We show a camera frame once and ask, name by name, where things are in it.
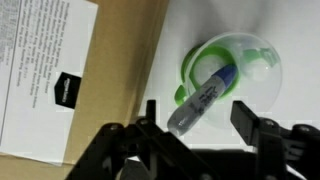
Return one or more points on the white cubby shelf unit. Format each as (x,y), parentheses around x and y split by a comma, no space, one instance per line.
(293,26)

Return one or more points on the grey marker pen blue cap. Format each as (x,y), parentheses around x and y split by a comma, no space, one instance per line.
(200,103)

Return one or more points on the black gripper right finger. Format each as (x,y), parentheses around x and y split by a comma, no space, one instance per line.
(243,120)

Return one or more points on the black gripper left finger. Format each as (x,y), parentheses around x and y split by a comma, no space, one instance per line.
(151,111)

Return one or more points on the white printed paper label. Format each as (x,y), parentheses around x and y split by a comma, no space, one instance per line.
(40,100)

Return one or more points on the brown cardboard box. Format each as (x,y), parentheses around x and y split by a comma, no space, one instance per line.
(126,50)

